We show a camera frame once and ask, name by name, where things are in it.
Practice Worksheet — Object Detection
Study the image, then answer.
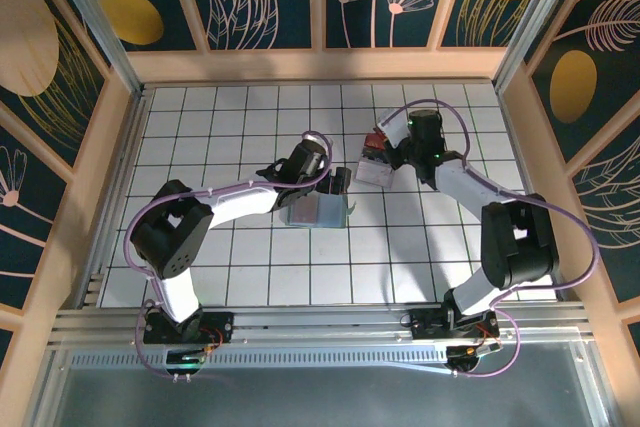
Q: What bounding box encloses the red object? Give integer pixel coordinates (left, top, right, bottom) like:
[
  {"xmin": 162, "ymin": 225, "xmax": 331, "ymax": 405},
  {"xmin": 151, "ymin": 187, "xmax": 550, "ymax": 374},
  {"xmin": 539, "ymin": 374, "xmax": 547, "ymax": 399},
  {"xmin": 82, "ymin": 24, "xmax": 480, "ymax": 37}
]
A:
[{"xmin": 352, "ymin": 132, "xmax": 399, "ymax": 191}]

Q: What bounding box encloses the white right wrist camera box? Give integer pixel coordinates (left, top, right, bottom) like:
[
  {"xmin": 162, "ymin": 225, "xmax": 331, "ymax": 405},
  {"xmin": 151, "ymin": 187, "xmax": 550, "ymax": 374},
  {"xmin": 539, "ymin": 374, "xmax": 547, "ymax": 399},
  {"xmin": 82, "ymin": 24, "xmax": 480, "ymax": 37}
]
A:
[{"xmin": 377, "ymin": 109, "xmax": 412, "ymax": 149}]

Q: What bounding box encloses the small circuit board with wires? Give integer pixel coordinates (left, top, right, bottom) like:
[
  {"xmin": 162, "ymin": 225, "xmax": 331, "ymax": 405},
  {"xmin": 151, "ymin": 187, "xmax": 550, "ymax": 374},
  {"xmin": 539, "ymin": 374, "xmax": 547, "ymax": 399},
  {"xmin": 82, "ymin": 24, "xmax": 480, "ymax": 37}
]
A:
[
  {"xmin": 444, "ymin": 339, "xmax": 504, "ymax": 378},
  {"xmin": 164, "ymin": 329, "xmax": 224, "ymax": 383}
]

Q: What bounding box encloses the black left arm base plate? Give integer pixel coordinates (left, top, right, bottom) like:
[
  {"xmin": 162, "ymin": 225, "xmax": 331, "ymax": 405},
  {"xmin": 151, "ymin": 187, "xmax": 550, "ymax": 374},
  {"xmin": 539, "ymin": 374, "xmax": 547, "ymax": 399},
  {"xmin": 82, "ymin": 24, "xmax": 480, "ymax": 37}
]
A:
[{"xmin": 143, "ymin": 310, "xmax": 235, "ymax": 346}]

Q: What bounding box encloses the aluminium side rail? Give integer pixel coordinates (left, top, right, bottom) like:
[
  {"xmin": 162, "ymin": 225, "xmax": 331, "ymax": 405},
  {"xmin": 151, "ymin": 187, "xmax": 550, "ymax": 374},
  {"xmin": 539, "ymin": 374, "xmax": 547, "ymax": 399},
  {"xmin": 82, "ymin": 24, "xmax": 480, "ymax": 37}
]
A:
[{"xmin": 77, "ymin": 86, "xmax": 154, "ymax": 309}]

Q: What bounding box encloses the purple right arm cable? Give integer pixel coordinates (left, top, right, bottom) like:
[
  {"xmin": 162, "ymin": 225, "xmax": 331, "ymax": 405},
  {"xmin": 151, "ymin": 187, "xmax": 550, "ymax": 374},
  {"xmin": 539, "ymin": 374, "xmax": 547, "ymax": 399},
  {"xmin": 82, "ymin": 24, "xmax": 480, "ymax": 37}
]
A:
[{"xmin": 382, "ymin": 99, "xmax": 600, "ymax": 379}]

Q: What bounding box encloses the perforated metal strip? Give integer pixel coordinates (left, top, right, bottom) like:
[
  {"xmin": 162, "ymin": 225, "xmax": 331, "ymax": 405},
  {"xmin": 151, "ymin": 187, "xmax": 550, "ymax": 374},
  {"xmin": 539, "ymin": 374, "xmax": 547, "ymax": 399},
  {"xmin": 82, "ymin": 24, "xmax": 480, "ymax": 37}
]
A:
[{"xmin": 69, "ymin": 351, "xmax": 451, "ymax": 369}]

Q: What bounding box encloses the aluminium corner post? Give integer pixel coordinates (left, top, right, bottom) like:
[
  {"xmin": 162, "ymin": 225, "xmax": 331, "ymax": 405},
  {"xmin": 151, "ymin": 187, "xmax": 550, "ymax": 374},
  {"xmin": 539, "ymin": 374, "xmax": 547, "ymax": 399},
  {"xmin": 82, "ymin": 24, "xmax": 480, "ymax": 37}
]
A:
[
  {"xmin": 42, "ymin": 0, "xmax": 147, "ymax": 98},
  {"xmin": 493, "ymin": 0, "xmax": 572, "ymax": 93}
]

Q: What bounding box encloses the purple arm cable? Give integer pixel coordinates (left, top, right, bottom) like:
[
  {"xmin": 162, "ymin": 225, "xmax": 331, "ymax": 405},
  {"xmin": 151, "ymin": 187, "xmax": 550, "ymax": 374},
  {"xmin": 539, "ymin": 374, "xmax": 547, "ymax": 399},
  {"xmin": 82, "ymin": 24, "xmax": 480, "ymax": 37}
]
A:
[
  {"xmin": 382, "ymin": 99, "xmax": 600, "ymax": 379},
  {"xmin": 124, "ymin": 130, "xmax": 335, "ymax": 381}
]

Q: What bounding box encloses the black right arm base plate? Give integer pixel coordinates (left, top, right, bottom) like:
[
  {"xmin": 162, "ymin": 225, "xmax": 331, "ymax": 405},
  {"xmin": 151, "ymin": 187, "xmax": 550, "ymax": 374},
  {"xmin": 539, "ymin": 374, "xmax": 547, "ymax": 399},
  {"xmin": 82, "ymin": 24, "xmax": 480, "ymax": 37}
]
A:
[{"xmin": 408, "ymin": 305, "xmax": 501, "ymax": 343}]

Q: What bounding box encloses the grey metal shelf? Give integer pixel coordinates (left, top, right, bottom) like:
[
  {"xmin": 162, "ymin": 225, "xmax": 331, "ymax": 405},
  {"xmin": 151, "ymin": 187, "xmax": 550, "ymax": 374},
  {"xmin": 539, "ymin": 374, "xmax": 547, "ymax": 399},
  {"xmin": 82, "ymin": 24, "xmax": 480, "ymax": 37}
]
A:
[{"xmin": 29, "ymin": 339, "xmax": 619, "ymax": 427}]

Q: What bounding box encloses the aluminium mounting rail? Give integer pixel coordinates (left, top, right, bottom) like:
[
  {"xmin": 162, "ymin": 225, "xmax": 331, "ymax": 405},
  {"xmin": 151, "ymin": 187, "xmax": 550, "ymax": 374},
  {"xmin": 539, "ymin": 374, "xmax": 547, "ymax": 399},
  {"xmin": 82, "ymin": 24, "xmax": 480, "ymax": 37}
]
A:
[{"xmin": 49, "ymin": 304, "xmax": 596, "ymax": 348}]

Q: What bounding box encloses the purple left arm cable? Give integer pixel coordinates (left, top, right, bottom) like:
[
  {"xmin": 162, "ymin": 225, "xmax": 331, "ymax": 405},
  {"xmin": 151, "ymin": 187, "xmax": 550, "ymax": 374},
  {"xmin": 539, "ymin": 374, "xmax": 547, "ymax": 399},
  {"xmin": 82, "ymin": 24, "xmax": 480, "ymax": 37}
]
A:
[{"xmin": 124, "ymin": 130, "xmax": 335, "ymax": 381}]

